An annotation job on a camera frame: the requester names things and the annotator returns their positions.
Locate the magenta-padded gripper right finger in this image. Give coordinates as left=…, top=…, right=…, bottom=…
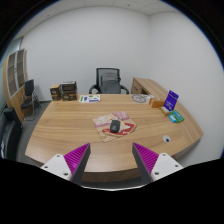
left=131, top=142, right=185, bottom=185

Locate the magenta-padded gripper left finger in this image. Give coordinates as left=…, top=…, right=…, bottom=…
left=40, top=142, right=92, bottom=185

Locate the black computer mouse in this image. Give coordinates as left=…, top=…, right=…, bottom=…
left=109, top=119, right=122, bottom=134

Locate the small green box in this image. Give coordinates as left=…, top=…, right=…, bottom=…
left=172, top=110, right=185, bottom=123

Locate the black leather sofa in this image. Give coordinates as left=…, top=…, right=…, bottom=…
left=0, top=106, right=24, bottom=161

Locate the small orange box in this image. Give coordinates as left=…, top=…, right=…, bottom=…
left=148, top=97, right=165, bottom=109

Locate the purple sign on wooden stand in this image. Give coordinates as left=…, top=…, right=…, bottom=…
left=159, top=89, right=180, bottom=117

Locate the wide brown cardboard box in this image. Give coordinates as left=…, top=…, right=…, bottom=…
left=60, top=90, right=79, bottom=102

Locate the tall brown cardboard box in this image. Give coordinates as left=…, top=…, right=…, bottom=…
left=49, top=83, right=62, bottom=102

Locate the white green printed sheet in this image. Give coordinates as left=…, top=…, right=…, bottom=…
left=78, top=94, right=101, bottom=104

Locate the dark brown cardboard box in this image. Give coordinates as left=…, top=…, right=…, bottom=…
left=60, top=80, right=78, bottom=93

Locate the wooden side cabinet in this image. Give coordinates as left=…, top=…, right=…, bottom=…
left=130, top=77, right=168, bottom=101

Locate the black visitor chair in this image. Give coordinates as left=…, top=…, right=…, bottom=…
left=20, top=78, right=40, bottom=121

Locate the grey backpack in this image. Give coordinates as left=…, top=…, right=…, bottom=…
left=100, top=73, right=122, bottom=94

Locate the wooden shelf unit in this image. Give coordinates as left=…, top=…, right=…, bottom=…
left=2, top=48, right=29, bottom=123

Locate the black mesh office chair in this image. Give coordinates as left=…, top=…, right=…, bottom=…
left=88, top=67, right=130, bottom=95

